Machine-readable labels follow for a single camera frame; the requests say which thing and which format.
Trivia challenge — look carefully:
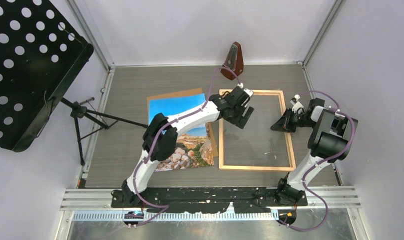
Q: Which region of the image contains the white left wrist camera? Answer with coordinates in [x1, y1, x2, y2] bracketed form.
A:
[237, 83, 254, 98]

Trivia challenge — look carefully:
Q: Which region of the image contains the clear acrylic sheet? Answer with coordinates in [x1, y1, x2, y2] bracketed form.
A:
[223, 94, 291, 168]

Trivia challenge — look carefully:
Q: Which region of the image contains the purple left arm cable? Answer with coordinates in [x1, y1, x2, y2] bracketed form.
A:
[130, 66, 245, 227]

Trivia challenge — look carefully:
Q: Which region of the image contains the brown wooden metronome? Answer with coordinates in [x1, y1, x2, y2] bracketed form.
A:
[221, 41, 244, 81]

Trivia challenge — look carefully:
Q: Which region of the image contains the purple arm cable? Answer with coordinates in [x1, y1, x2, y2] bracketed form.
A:
[277, 90, 357, 233]
[130, 66, 245, 227]

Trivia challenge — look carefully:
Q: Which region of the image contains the landscape photo print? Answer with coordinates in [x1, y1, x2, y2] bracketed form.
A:
[148, 93, 217, 172]

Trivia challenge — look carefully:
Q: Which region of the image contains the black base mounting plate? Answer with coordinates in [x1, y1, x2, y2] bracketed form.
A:
[111, 187, 308, 214]

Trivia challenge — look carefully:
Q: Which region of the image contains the black tripod stand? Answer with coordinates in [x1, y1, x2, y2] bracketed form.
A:
[60, 97, 148, 167]

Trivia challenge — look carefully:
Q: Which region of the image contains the light wooden picture frame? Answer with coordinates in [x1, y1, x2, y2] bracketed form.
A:
[218, 90, 297, 172]

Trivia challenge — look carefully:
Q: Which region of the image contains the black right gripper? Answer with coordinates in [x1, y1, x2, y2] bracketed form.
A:
[271, 107, 316, 133]

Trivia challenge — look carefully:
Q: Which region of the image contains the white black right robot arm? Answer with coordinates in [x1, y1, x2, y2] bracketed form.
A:
[270, 97, 358, 206]

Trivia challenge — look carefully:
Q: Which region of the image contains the brown cardboard backing board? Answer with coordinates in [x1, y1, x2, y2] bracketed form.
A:
[146, 88, 218, 157]

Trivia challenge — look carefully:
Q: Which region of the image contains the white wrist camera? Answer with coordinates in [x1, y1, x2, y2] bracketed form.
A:
[237, 83, 254, 98]
[290, 94, 304, 114]

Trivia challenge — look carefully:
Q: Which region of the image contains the aluminium rail front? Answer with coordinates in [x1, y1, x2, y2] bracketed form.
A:
[60, 186, 361, 222]

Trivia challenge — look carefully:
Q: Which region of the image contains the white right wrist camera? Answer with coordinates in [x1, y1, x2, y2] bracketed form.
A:
[290, 94, 304, 114]

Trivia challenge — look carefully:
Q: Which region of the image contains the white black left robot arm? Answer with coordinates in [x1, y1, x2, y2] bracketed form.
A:
[111, 83, 254, 208]

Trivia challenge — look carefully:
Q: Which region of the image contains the black perforated music stand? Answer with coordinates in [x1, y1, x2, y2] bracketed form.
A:
[0, 0, 94, 152]

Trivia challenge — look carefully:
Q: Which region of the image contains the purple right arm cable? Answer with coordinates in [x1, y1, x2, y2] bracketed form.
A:
[277, 90, 357, 233]

